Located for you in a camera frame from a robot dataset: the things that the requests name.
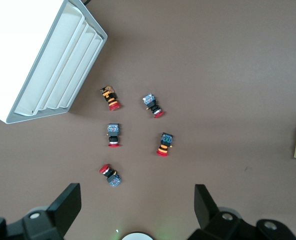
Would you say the red mushroom button blue block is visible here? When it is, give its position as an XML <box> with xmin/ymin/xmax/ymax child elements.
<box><xmin>142</xmin><ymin>93</ymin><xmax>164</xmax><ymax>119</ymax></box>
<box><xmin>98</xmin><ymin>163</ymin><xmax>122</xmax><ymax>188</ymax></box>
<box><xmin>104</xmin><ymin>123</ymin><xmax>122</xmax><ymax>148</ymax></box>

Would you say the white plastic divided bin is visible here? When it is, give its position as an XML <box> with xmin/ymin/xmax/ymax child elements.
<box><xmin>0</xmin><ymin>0</ymin><xmax>108</xmax><ymax>125</ymax></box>

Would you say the red button orange collar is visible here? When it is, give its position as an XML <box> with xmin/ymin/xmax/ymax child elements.
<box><xmin>155</xmin><ymin>132</ymin><xmax>175</xmax><ymax>158</ymax></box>

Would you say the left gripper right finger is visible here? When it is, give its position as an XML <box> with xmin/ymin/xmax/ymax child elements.
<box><xmin>187</xmin><ymin>184</ymin><xmax>296</xmax><ymax>240</ymax></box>

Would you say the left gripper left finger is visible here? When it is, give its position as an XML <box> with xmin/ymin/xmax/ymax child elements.
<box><xmin>0</xmin><ymin>182</ymin><xmax>83</xmax><ymax>240</ymax></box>

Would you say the red button orange block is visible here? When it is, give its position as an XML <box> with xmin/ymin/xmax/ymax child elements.
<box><xmin>99</xmin><ymin>85</ymin><xmax>121</xmax><ymax>112</ymax></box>

